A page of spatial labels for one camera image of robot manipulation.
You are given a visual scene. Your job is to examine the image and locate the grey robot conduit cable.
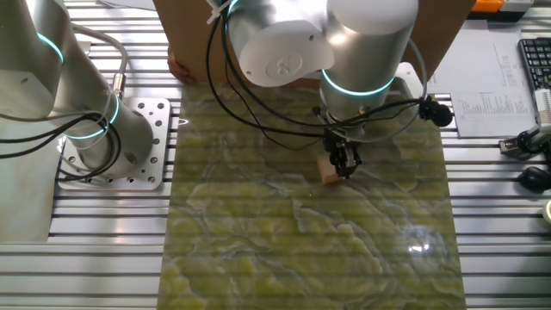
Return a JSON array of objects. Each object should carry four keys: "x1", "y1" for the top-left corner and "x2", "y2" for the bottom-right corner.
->
[{"x1": 68, "y1": 22, "x2": 130, "y2": 101}]

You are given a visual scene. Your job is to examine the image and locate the black round microphone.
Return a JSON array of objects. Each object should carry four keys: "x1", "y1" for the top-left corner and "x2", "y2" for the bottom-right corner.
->
[{"x1": 418, "y1": 96, "x2": 455, "y2": 128}]

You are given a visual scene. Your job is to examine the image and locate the black camera clamp mount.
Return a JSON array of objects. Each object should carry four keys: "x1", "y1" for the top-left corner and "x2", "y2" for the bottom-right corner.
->
[{"x1": 498, "y1": 125, "x2": 551, "y2": 162}]

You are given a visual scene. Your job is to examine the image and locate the green marble pattern mat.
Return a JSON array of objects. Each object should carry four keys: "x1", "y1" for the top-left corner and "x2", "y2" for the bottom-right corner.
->
[{"x1": 157, "y1": 83, "x2": 468, "y2": 310}]

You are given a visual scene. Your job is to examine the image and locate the white printed paper sheet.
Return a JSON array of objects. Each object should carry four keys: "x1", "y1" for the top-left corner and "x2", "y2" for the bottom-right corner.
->
[{"x1": 98, "y1": 0, "x2": 157, "y2": 12}]

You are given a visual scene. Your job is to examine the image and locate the person's bare hand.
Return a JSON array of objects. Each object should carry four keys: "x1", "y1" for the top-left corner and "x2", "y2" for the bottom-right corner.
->
[{"x1": 166, "y1": 44, "x2": 200, "y2": 86}]

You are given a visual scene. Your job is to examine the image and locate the black rounded object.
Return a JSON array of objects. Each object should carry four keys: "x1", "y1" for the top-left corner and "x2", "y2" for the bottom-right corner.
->
[{"x1": 516, "y1": 165, "x2": 551, "y2": 194}]

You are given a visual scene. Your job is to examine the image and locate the black cables at robot base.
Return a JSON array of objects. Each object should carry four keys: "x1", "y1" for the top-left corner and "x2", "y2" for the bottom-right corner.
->
[{"x1": 0, "y1": 108, "x2": 124, "y2": 183}]

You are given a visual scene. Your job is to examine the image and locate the white paper with text list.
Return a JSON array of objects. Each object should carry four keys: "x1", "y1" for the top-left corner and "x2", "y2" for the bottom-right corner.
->
[{"x1": 425, "y1": 19, "x2": 496, "y2": 97}]

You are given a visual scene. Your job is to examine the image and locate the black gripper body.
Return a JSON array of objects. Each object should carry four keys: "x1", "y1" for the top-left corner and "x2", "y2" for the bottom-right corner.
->
[{"x1": 323, "y1": 127, "x2": 362, "y2": 153}]

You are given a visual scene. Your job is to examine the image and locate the black computer keyboard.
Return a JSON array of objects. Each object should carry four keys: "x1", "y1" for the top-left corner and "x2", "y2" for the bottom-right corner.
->
[{"x1": 517, "y1": 37, "x2": 551, "y2": 94}]

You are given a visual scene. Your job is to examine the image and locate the silver depth camera on clamp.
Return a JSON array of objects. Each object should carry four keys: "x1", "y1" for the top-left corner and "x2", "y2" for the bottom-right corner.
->
[{"x1": 532, "y1": 88, "x2": 551, "y2": 128}]

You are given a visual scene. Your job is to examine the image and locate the white paper with printed table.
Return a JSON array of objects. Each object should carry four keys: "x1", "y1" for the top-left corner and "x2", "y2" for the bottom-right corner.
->
[{"x1": 449, "y1": 28, "x2": 540, "y2": 140}]

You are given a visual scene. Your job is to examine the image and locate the white zip tie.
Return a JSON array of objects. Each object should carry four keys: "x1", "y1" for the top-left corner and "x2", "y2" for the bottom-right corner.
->
[{"x1": 205, "y1": 0, "x2": 234, "y2": 26}]

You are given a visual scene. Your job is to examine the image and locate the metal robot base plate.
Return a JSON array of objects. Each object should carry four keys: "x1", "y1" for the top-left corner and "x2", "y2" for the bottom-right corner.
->
[{"x1": 56, "y1": 96, "x2": 172, "y2": 192}]

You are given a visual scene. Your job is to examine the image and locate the small wooden cube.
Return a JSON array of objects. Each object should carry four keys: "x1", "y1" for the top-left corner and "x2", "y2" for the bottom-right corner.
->
[{"x1": 317, "y1": 153, "x2": 346, "y2": 186}]

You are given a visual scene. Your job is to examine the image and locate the orange and grey device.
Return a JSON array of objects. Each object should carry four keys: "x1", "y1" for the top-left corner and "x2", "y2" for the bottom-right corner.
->
[{"x1": 466, "y1": 0, "x2": 536, "y2": 22}]

